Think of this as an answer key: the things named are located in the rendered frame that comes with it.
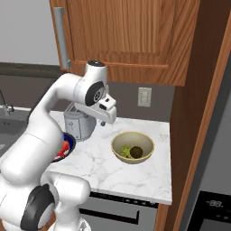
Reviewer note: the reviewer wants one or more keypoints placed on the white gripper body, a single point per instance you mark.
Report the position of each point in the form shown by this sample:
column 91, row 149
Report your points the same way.
column 99, row 113

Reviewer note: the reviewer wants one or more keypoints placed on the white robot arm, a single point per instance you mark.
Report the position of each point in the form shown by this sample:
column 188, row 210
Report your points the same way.
column 36, row 144

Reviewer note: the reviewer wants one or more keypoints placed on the green broccoli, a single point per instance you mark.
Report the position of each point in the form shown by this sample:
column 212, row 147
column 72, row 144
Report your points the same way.
column 125, row 151

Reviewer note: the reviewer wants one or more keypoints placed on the cream bowl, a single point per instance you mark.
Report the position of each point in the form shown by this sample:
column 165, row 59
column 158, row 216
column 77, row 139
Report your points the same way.
column 133, row 147

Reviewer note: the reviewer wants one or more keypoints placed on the dark blue bowl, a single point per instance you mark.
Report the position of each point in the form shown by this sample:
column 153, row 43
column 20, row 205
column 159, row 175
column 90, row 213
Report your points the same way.
column 66, row 146

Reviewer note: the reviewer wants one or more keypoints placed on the dark brown avocado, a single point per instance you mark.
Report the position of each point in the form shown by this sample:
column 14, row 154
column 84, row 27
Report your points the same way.
column 136, row 152

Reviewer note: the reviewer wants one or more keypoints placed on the grey fridge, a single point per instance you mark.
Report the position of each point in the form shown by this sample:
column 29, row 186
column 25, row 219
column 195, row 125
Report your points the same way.
column 210, row 168

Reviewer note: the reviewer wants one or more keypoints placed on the silver toaster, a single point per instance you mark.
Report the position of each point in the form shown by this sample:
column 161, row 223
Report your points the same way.
column 78, row 125

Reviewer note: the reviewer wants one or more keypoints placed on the wooden cupboard door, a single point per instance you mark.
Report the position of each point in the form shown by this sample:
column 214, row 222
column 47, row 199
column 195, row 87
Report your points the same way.
column 120, row 33

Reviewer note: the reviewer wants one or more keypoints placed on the wooden side panel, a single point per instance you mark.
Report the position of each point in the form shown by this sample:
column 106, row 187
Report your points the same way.
column 195, row 120

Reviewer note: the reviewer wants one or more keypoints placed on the grey tap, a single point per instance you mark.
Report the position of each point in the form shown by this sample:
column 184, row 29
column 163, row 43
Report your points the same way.
column 6, row 106

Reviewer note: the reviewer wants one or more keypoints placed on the silver dishwasher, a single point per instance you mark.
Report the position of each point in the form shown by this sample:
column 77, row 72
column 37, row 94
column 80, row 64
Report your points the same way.
column 120, row 215

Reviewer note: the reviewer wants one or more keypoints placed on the white wall socket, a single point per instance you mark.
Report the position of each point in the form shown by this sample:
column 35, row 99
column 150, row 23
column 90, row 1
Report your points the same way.
column 144, row 97

